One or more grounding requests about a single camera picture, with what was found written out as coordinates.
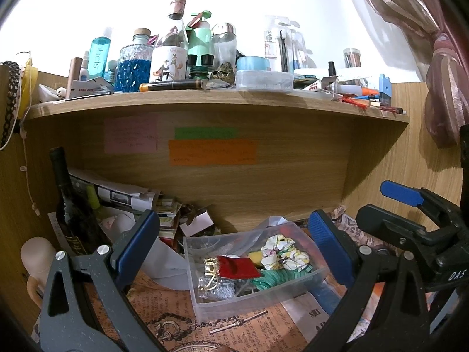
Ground clear plastic bag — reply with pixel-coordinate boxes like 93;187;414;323
256;216;299;233

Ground small white spray bottle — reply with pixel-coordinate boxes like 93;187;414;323
80;50;91;81

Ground pink sticky note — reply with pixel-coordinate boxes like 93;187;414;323
103;115;159;155

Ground teal mouthwash bottle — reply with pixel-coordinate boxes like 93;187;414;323
88;27;112;81

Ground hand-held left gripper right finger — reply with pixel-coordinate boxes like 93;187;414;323
303;210;430;352

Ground clear jar of brown sticks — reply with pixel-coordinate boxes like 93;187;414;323
342;48;363;77

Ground clear plastic box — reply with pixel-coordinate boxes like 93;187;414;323
182;221;329;322

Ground clear lidded plastic container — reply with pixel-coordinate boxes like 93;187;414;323
234;70;294;92

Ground green scrunchie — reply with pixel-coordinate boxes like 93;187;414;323
251;269;314;296

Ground dark marker with orange end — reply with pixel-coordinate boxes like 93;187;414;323
139;81;206;92

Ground yellow green highlighter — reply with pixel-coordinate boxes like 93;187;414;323
86;185;100;209

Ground glass bottle with blue beads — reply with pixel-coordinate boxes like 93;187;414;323
116;28;152;92

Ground dark wine bottle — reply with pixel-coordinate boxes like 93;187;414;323
49;147;96;257

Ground pink curtain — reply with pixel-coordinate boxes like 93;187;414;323
337;0;469;149

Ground black lace headband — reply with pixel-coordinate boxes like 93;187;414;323
0;60;21;151

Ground beige wooden mannequin figure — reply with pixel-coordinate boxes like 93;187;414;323
20;238;59;309

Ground blue pencil sharpener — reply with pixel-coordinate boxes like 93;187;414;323
378;74;392;105

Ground stack of small booklets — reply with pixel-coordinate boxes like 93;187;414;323
156;198;184;243

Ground mint green pump bottle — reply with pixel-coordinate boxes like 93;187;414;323
187;9;213;57

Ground clear brush blister pack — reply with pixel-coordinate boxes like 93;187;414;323
264;15;306;74

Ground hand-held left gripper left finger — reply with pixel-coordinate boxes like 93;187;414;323
38;210;166;352

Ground newsprint paper mat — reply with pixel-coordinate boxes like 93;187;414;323
31;209;440;352

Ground green sticky note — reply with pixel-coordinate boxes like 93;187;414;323
174;128;238;140

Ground clear bottle silver cap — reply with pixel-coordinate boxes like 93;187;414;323
212;23;238;70

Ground wooden shelf unit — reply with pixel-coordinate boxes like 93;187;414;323
22;88;411;235

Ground thin white cord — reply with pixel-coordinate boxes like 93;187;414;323
20;132;39;215

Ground orange sticky note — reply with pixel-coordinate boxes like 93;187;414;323
168;139;257;166

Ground yellow ribbon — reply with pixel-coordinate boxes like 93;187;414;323
18;57;39;118

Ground white mug with fox print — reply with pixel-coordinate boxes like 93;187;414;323
149;46;189;83

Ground red cloth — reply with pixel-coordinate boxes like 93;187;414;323
216;255;262;279

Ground silver foil packet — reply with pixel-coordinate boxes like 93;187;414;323
198;277;235;301

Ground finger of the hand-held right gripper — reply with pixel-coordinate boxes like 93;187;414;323
380;180;463;228
355;204;442;263

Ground small white card box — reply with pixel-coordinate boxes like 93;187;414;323
179;209;217;237

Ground metal chain with key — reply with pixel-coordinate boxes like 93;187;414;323
145;310;268;352

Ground floral scrunchie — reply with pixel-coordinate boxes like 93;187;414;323
261;235;312;274

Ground small dark green binoculars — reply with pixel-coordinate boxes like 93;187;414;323
186;54;217;80

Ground clear glass bottle patterned cap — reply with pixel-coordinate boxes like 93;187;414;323
163;0;189;48

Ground red pencils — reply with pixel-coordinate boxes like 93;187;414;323
339;95;367;109

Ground rose gold tube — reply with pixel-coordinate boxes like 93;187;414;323
66;57;83;99

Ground light blue tape roll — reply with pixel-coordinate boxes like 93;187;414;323
236;56;271;72

